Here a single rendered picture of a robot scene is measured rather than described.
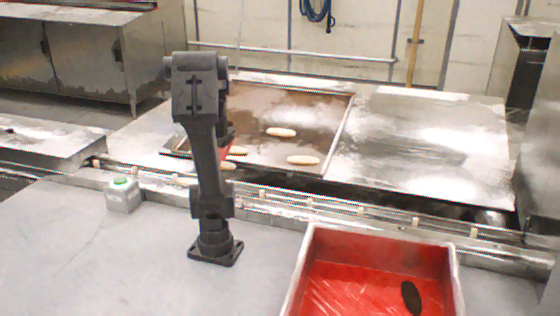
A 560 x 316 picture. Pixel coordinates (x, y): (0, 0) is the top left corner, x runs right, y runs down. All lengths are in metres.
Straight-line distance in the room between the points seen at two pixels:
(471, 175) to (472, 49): 3.22
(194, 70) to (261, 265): 0.52
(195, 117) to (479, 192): 0.84
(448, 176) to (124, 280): 0.90
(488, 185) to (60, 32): 3.65
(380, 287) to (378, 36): 3.97
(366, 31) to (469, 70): 1.07
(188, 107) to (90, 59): 3.44
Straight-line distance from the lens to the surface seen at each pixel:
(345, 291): 1.05
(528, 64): 2.80
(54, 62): 4.47
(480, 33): 4.53
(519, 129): 2.03
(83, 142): 1.57
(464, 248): 1.18
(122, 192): 1.30
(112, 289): 1.11
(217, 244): 1.10
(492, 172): 1.43
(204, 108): 0.77
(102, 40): 4.07
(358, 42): 4.91
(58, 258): 1.24
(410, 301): 1.04
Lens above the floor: 1.54
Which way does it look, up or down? 28 degrees down
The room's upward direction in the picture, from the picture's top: straight up
